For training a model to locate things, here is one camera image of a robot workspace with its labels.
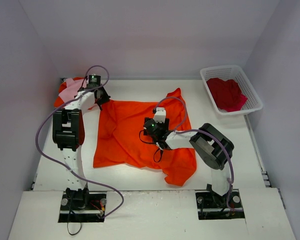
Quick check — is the orange t shirt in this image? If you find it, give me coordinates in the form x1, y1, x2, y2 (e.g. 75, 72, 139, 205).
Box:
54, 92, 96, 113
93, 100, 197, 187

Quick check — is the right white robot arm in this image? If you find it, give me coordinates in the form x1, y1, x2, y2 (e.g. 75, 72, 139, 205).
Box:
143, 117, 235, 206

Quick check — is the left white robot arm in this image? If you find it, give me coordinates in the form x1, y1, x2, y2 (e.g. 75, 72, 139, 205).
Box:
52, 74, 110, 210

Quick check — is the pink folded t shirt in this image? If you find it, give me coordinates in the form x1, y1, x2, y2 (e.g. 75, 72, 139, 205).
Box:
58, 77, 87, 102

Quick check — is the orange folded t shirt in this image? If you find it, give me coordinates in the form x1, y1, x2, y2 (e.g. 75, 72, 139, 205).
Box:
54, 92, 96, 113

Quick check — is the red t shirt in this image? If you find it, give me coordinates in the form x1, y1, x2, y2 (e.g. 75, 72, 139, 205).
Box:
206, 77, 248, 112

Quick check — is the white plastic basket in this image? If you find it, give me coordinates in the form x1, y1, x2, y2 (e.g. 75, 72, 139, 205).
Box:
200, 64, 263, 116

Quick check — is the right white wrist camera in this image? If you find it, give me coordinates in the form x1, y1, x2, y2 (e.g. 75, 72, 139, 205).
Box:
153, 107, 166, 124

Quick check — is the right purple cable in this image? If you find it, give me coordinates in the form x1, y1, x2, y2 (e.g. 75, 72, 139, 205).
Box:
152, 96, 243, 213

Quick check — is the purple cable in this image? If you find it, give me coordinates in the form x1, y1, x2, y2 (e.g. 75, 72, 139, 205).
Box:
34, 65, 125, 220
152, 96, 243, 213

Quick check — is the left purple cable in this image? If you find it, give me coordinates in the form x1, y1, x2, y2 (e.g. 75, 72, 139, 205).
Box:
34, 65, 125, 220

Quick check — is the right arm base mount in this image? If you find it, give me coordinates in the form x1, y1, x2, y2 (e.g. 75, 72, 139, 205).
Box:
195, 189, 245, 221

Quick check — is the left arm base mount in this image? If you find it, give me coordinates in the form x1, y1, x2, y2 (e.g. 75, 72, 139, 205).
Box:
58, 191, 107, 223

